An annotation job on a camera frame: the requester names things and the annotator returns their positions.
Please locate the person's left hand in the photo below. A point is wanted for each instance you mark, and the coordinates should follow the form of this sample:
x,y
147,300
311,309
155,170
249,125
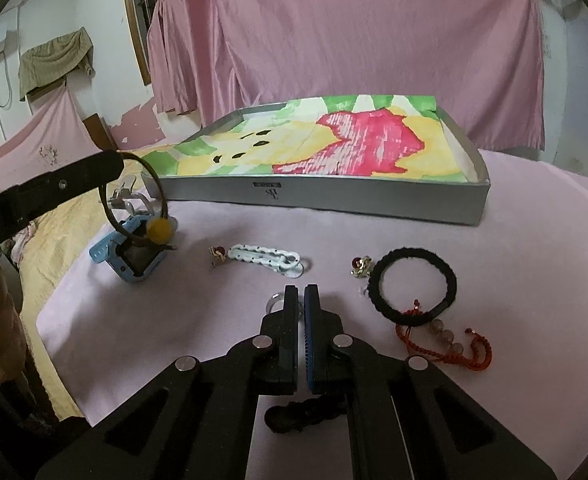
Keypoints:
x,y
13,347

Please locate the grey claw hair clip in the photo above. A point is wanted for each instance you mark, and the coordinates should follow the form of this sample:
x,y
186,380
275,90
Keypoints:
x,y
127,198

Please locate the pink embroidered cloth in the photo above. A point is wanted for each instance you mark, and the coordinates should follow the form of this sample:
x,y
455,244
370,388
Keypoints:
x,y
53,138

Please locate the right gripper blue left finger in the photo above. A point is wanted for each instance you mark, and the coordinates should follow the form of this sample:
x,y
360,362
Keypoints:
x,y
281,324

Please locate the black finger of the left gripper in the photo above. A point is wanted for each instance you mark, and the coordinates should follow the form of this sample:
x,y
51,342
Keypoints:
x,y
47,191

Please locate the blue smart watch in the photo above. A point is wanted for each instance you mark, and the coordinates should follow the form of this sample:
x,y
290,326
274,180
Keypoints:
x,y
131,263

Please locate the large pink curtain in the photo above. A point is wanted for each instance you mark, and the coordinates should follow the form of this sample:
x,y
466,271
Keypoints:
x,y
480,59

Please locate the black braided hair clip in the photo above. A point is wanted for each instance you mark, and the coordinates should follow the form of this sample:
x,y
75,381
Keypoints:
x,y
297,416

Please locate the gold earring red stone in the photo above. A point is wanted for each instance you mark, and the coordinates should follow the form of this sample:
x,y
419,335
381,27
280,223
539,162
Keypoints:
x,y
361,267

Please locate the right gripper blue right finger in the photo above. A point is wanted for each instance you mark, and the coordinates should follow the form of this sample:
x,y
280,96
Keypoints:
x,y
321,326

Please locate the olive green hanging cloth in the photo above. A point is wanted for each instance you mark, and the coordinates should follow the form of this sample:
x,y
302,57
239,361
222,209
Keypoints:
x,y
46,63

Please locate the yellow bed blanket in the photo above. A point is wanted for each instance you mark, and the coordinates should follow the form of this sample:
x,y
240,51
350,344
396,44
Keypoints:
x,y
61,236

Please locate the grey tray with floral liner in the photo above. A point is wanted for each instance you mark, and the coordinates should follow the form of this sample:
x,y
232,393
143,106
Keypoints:
x,y
385,155

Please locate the tied pink window curtain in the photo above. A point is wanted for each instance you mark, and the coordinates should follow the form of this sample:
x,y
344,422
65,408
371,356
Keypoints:
x,y
170,66

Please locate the brown hair tie yellow bead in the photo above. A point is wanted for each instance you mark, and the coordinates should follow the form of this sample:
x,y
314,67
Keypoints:
x,y
159,230

